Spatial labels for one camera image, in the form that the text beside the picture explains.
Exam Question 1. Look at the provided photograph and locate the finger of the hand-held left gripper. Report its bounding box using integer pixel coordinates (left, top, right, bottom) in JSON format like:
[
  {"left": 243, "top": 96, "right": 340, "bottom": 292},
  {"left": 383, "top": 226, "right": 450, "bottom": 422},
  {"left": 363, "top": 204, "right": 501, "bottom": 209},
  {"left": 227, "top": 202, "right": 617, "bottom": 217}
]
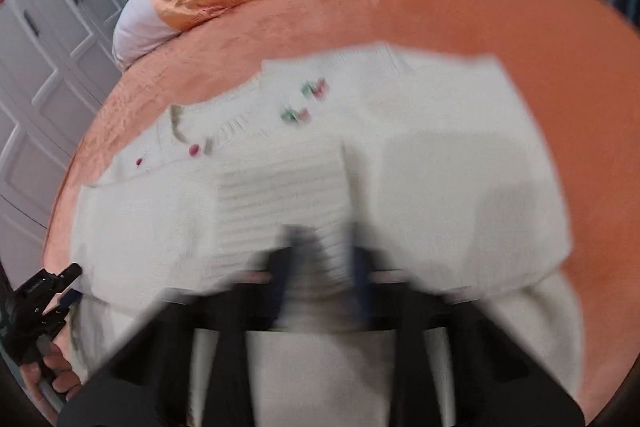
[
  {"left": 42, "top": 289, "right": 82, "bottom": 333},
  {"left": 47, "top": 263, "right": 84, "bottom": 290}
]

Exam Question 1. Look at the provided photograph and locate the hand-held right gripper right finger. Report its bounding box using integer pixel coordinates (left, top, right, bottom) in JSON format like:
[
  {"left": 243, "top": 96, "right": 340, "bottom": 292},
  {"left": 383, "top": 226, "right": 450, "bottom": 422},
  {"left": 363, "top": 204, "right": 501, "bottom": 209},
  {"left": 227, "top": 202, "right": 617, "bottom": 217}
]
[{"left": 345, "top": 231, "right": 586, "bottom": 427}]

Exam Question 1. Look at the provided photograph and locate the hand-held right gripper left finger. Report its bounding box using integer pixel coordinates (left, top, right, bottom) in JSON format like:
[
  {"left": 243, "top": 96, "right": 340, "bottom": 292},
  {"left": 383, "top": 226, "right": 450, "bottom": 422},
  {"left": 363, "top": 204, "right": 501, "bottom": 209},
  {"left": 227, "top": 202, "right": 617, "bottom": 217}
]
[{"left": 57, "top": 224, "right": 321, "bottom": 427}]

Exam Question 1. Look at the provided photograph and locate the cream knit sweater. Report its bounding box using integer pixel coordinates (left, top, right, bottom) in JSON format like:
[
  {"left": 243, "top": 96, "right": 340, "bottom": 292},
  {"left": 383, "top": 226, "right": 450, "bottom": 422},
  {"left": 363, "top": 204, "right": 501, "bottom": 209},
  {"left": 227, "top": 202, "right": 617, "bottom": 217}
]
[{"left": 70, "top": 41, "right": 586, "bottom": 427}]

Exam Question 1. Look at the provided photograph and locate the person's left hand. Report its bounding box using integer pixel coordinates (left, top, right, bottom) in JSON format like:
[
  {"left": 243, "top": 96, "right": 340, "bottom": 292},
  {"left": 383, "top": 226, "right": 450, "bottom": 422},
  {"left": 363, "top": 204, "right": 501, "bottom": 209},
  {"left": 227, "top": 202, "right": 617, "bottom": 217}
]
[{"left": 20, "top": 338, "right": 85, "bottom": 415}]

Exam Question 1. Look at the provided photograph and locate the white panelled wardrobe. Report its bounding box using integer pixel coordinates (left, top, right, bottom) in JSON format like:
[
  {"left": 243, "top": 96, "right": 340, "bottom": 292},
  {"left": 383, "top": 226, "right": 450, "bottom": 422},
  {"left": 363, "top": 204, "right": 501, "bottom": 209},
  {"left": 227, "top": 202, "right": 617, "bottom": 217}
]
[{"left": 0, "top": 0, "right": 130, "bottom": 280}]

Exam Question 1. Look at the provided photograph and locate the orange fleece blanket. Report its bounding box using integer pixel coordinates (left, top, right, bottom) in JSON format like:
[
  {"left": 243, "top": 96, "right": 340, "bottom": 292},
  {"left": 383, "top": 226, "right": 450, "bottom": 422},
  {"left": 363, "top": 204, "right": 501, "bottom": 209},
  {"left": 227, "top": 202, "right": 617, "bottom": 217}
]
[{"left": 42, "top": 0, "right": 640, "bottom": 414}]

